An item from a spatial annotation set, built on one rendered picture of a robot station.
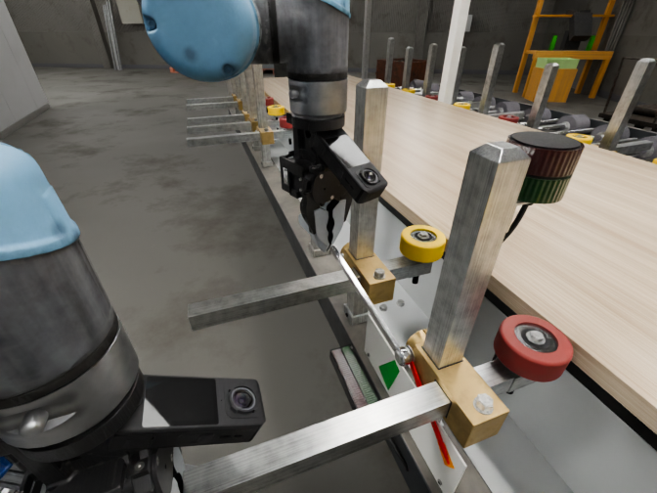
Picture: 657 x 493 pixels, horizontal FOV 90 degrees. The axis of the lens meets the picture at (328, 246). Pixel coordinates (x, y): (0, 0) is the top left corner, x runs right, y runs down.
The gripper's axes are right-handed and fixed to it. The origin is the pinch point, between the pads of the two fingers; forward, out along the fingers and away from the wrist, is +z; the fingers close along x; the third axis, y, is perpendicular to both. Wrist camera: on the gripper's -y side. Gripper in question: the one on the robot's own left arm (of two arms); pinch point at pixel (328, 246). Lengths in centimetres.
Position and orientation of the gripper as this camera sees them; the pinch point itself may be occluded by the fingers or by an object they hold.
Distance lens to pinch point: 53.6
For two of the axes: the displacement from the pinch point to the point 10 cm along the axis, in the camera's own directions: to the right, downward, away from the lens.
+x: -7.7, 3.5, -5.3
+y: -6.4, -4.2, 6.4
